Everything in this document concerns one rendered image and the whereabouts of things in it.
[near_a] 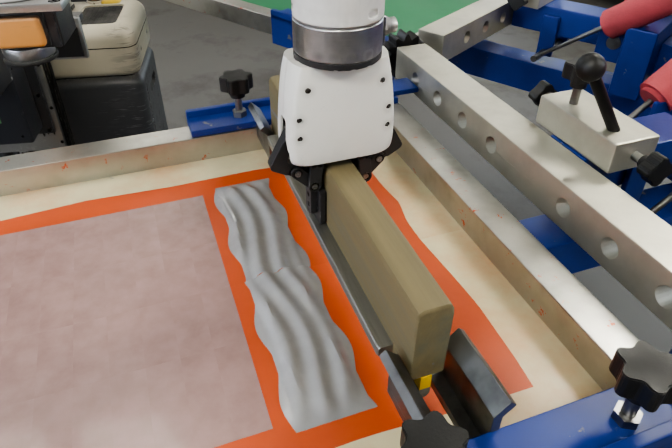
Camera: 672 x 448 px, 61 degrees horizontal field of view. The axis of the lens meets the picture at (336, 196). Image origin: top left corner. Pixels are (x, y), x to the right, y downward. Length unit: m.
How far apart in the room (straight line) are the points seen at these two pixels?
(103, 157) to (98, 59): 0.75
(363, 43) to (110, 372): 0.35
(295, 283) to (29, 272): 0.28
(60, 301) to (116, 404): 0.15
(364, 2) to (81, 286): 0.40
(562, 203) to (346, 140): 0.26
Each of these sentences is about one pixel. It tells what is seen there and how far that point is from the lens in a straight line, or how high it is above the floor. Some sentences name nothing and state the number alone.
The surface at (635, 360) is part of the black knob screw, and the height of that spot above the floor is 1.06.
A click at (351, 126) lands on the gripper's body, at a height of 1.13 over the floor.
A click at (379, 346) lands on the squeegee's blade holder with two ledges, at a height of 1.01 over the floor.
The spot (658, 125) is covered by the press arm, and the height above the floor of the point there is 1.04.
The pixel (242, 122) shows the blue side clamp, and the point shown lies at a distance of 0.79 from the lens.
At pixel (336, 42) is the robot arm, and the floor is 1.21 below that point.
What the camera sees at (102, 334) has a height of 0.96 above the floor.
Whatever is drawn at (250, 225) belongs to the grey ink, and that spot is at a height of 0.96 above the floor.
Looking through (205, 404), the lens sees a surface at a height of 0.96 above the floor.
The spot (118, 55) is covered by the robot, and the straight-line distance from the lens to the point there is 1.51.
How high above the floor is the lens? 1.37
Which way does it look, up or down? 36 degrees down
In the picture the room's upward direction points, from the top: straight up
